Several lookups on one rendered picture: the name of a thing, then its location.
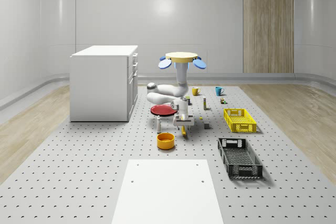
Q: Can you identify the white board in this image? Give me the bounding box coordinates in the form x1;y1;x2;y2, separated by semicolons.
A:
111;158;225;224

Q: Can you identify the dark grey basket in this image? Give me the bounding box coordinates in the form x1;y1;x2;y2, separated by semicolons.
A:
217;137;264;179

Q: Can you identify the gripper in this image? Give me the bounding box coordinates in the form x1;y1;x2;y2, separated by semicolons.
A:
172;115;195;131

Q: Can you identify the red plate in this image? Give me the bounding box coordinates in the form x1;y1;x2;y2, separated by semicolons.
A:
150;103;179;117

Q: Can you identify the yellow bowl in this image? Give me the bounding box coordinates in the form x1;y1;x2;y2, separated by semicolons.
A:
156;132;176;151

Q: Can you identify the white cabinet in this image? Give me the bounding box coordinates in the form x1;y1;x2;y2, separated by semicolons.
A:
69;45;139;123

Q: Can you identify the yellow basket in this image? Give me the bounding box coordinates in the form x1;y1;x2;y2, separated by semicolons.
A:
223;108;258;133

